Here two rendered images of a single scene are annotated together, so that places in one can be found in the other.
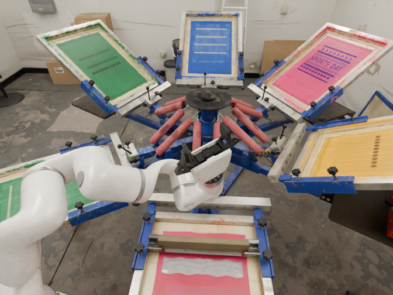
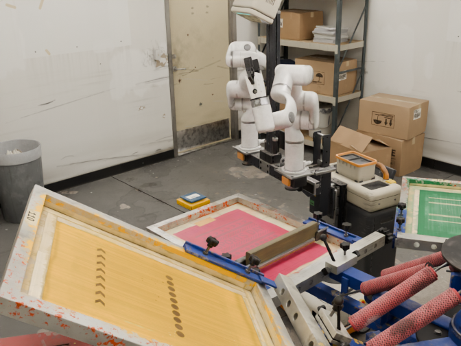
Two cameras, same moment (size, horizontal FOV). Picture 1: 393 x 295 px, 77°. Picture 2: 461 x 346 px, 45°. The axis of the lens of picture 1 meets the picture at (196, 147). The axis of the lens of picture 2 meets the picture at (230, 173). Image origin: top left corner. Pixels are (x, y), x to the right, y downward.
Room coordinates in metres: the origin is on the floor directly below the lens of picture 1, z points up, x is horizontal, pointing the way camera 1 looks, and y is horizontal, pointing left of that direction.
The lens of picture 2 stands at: (1.92, -1.64, 2.14)
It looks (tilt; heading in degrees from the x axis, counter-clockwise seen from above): 21 degrees down; 136
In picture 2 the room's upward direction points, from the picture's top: 1 degrees counter-clockwise
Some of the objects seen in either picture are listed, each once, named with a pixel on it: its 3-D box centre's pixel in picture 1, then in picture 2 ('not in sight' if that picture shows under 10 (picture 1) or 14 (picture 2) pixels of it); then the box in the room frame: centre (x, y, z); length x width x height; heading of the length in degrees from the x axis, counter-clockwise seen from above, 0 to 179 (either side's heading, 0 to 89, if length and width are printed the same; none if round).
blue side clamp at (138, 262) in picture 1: (145, 239); (331, 235); (0.63, 0.25, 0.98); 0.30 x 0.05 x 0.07; 177
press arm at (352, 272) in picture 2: not in sight; (352, 277); (0.94, -0.05, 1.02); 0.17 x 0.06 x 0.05; 177
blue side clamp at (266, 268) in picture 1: (262, 246); not in sight; (0.60, -0.31, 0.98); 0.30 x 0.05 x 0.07; 177
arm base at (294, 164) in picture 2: not in sight; (296, 155); (0.26, 0.46, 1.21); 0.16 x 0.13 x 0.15; 74
